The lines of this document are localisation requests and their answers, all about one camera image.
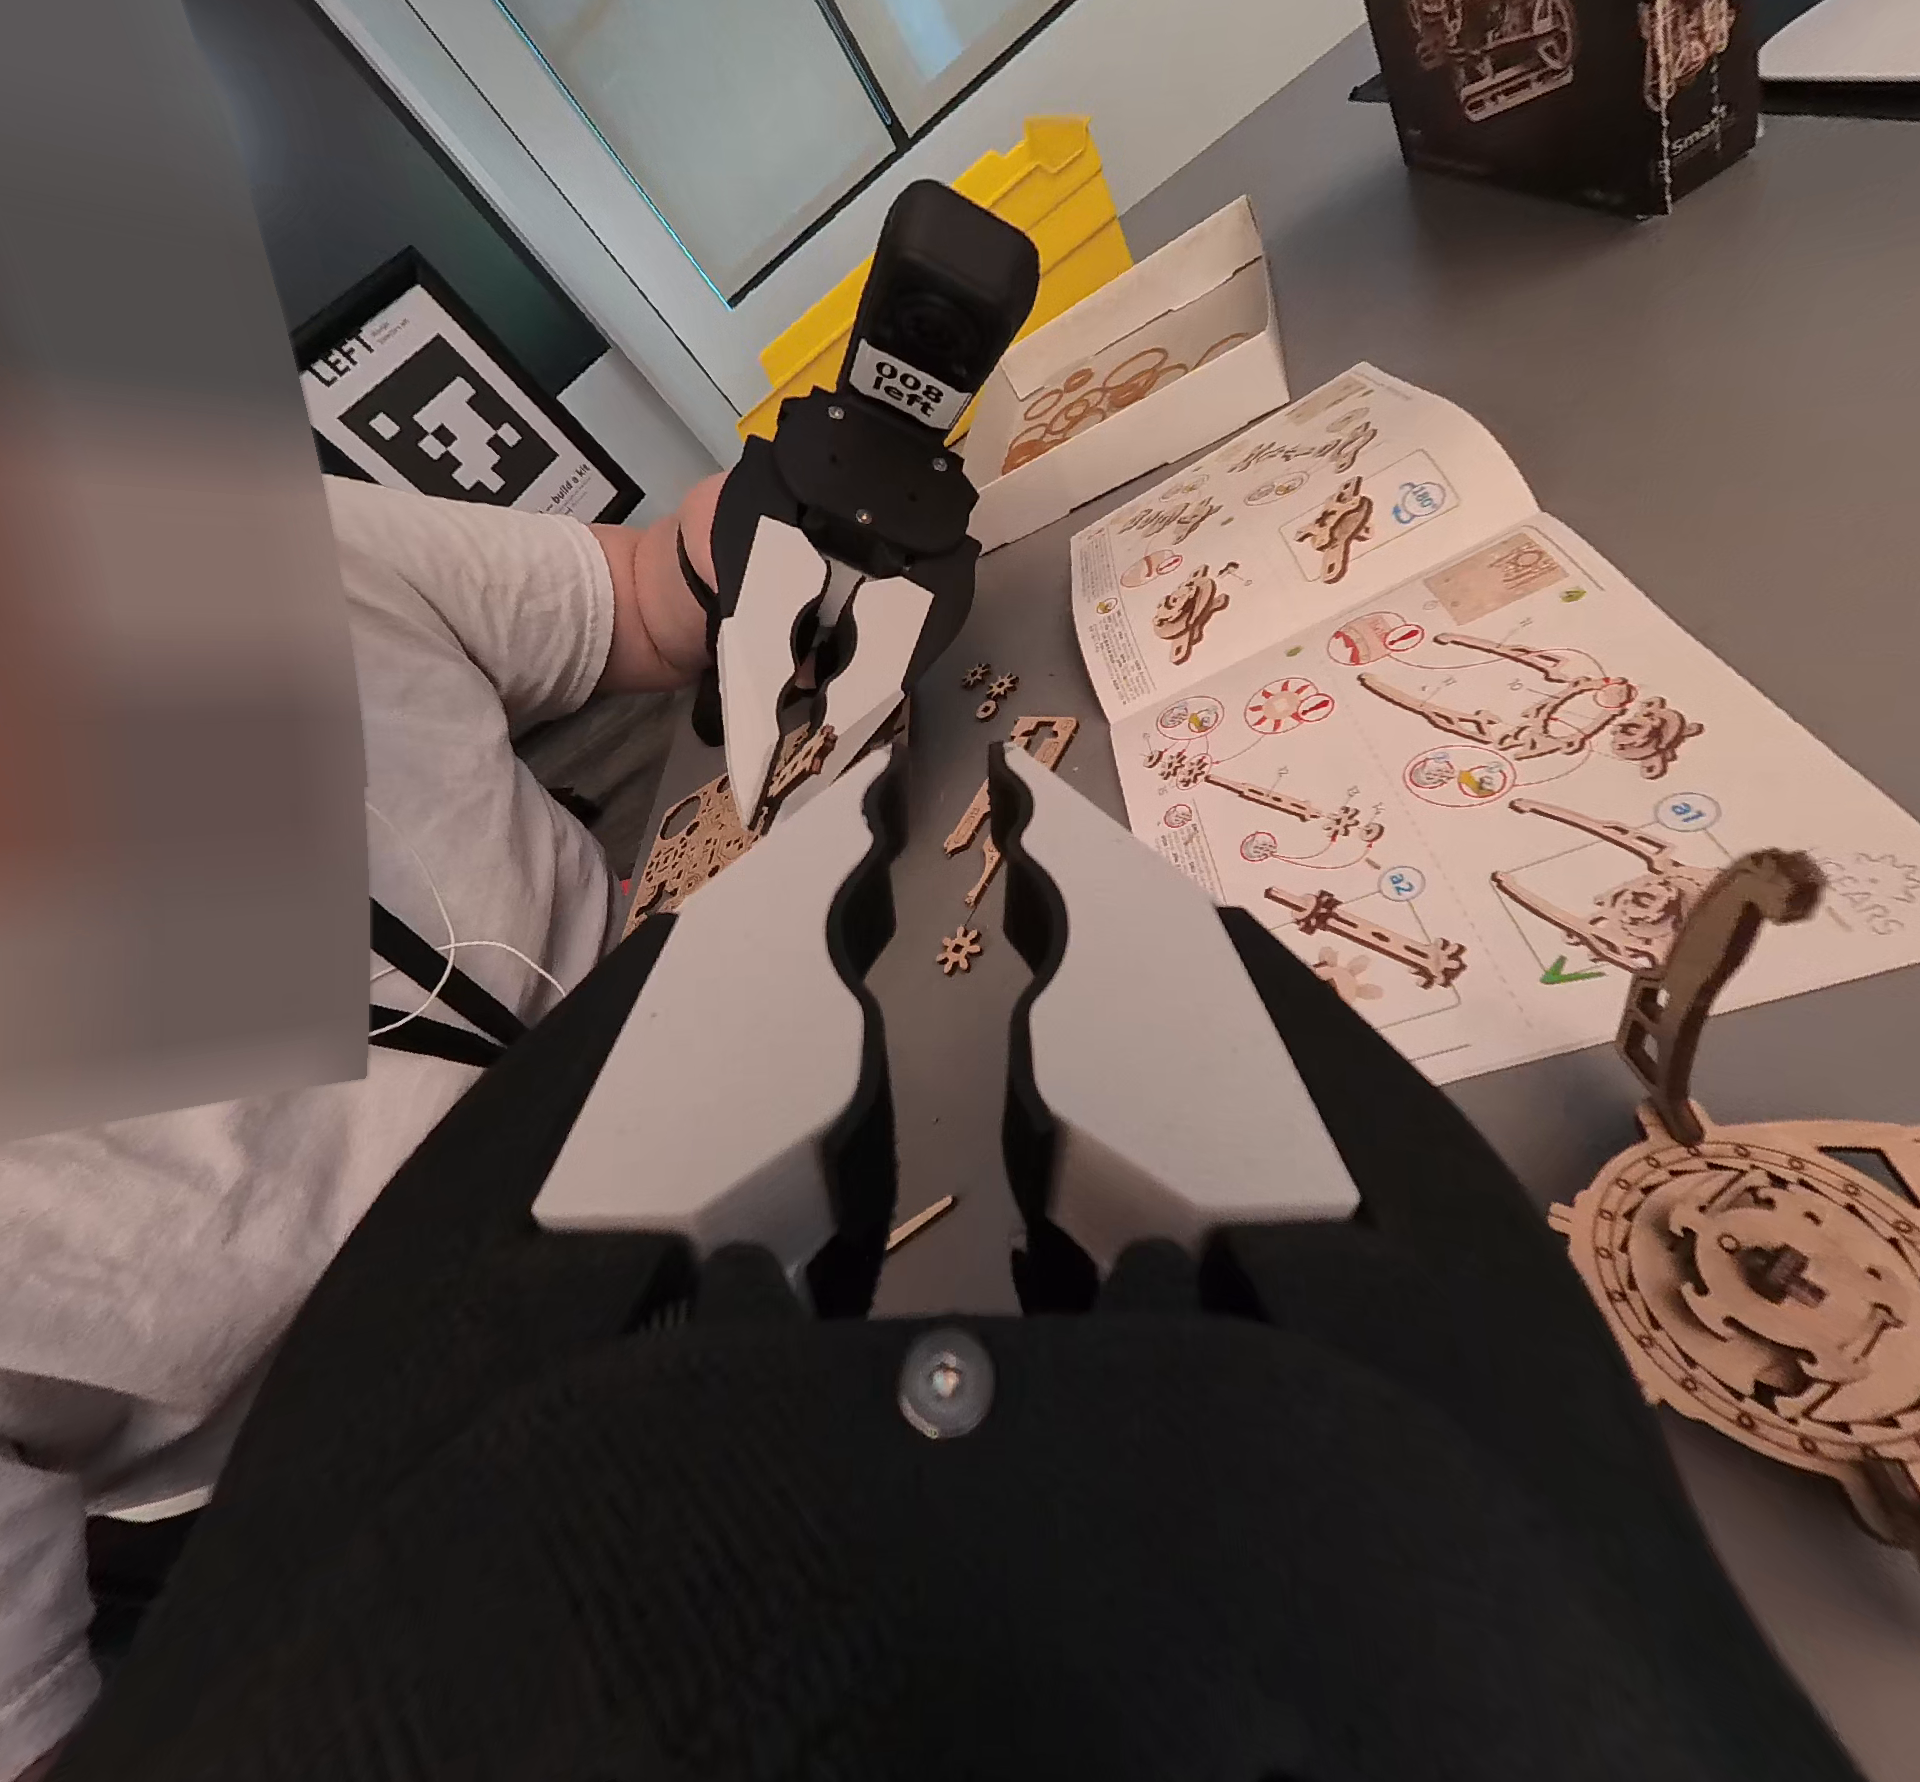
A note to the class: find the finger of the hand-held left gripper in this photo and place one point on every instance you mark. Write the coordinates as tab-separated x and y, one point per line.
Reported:
888	644
763	644

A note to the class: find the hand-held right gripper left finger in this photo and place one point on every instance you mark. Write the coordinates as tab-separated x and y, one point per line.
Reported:
704	1062

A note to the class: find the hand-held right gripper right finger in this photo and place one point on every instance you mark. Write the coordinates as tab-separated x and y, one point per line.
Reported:
1200	1062

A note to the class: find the wooden parts sheet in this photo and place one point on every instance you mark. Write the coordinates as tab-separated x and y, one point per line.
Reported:
675	882

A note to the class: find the assembled wooden model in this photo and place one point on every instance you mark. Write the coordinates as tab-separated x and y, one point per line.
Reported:
1695	1212

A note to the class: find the pile of rubber bands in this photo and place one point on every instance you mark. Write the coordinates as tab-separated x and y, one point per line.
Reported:
1072	390

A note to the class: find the white cardboard tray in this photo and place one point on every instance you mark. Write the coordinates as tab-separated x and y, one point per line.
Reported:
1140	454

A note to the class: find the thin wooden stick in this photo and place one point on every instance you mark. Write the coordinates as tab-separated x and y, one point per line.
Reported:
923	1223

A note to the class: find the yellow plastic bin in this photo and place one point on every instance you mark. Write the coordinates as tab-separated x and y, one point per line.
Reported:
1049	209

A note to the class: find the black framed tag sign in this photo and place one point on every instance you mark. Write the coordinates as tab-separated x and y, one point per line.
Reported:
450	431

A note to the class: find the instruction booklet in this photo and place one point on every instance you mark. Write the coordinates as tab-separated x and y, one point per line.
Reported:
1500	762

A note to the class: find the large paned window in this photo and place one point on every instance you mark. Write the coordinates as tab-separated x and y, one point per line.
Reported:
675	58

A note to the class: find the black product box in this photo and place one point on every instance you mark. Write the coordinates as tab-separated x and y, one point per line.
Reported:
1531	42

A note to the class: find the wooden strip frame part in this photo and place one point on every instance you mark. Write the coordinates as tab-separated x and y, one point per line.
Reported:
972	839

